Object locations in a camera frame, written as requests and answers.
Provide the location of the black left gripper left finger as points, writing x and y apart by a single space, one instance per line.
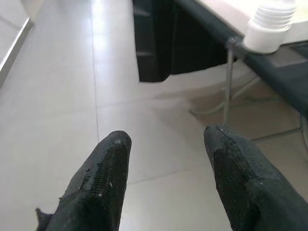
101 192

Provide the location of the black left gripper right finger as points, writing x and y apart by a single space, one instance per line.
252 192

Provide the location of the black tablecloth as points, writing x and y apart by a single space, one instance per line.
168 48

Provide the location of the grey metal table leg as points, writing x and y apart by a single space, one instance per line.
229 84

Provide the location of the white plastic table top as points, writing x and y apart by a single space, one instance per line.
264 38

